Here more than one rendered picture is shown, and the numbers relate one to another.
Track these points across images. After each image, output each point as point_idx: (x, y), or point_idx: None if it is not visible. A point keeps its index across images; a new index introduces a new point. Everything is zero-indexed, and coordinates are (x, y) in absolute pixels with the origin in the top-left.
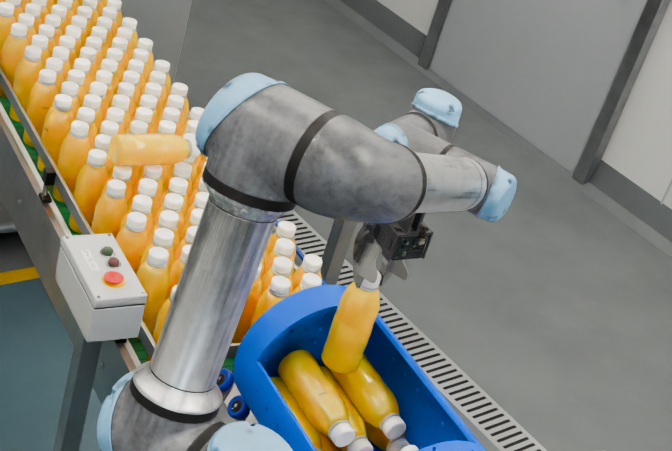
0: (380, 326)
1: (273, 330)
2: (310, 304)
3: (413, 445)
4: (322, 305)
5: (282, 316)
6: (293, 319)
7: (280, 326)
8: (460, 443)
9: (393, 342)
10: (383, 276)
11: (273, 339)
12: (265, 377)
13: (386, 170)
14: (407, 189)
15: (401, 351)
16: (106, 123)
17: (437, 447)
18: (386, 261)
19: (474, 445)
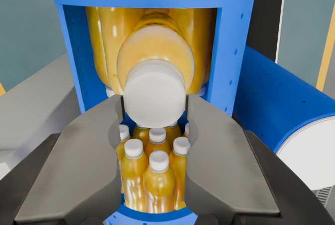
0: (214, 44)
1: None
2: None
3: (161, 164)
4: None
5: None
6: None
7: None
8: (173, 222)
9: (210, 81)
10: (186, 117)
11: (56, 3)
12: (62, 31)
13: None
14: None
15: (209, 99)
16: None
17: (148, 224)
18: (193, 139)
19: (190, 216)
